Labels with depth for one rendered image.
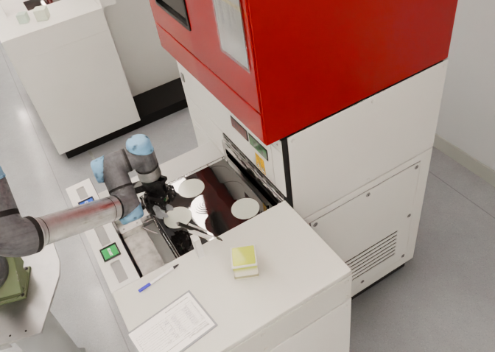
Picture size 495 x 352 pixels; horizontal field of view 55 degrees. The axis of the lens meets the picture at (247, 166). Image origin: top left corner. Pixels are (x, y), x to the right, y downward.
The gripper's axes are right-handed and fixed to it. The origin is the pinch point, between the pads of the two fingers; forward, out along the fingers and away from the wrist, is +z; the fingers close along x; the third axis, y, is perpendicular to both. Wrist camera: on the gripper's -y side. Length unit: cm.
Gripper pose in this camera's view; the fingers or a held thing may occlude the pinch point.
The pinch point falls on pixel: (160, 215)
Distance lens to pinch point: 173.8
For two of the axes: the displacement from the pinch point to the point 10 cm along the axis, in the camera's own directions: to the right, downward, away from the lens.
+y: 9.0, 2.0, -3.8
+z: 1.3, 7.3, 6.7
